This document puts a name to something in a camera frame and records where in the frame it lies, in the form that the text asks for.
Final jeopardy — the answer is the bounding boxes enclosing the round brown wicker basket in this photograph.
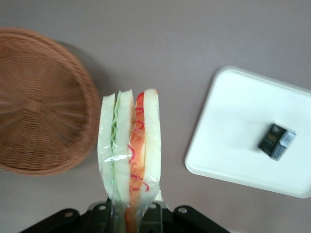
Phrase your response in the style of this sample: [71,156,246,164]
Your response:
[0,27,101,177]

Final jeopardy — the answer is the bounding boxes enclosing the triangle sandwich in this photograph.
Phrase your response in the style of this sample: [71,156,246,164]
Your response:
[97,88,163,233]

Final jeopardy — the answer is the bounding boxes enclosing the small black box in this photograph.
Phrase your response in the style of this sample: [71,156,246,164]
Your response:
[257,123,297,162]

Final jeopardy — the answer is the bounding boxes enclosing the beige plastic tray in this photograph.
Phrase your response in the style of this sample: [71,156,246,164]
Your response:
[184,65,311,200]

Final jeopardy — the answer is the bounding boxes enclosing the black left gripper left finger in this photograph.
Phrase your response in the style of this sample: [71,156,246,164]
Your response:
[85,200,115,233]

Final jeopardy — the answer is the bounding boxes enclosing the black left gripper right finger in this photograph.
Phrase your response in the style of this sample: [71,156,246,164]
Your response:
[138,200,170,233]

